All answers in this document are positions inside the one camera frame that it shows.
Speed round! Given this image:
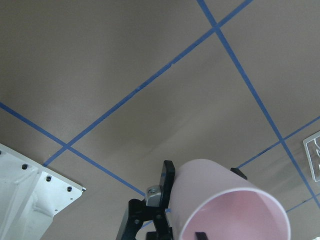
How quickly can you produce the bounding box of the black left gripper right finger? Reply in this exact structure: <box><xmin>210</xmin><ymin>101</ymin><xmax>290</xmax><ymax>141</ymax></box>
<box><xmin>230</xmin><ymin>167</ymin><xmax>248</xmax><ymax>180</ymax></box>

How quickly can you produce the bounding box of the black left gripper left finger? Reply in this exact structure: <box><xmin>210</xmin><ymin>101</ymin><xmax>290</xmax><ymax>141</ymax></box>
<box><xmin>146</xmin><ymin>160</ymin><xmax>176</xmax><ymax>240</ymax></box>

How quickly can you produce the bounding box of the pink plastic cup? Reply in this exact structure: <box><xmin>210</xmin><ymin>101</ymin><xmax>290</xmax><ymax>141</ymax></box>
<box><xmin>170</xmin><ymin>159</ymin><xmax>291</xmax><ymax>240</ymax></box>

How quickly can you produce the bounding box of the white wire cup rack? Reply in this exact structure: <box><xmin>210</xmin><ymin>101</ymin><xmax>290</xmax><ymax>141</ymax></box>
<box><xmin>303</xmin><ymin>131</ymin><xmax>320</xmax><ymax>183</ymax></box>

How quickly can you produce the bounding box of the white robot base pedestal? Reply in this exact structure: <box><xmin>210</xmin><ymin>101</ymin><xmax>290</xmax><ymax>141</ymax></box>
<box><xmin>0</xmin><ymin>144</ymin><xmax>86</xmax><ymax>240</ymax></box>

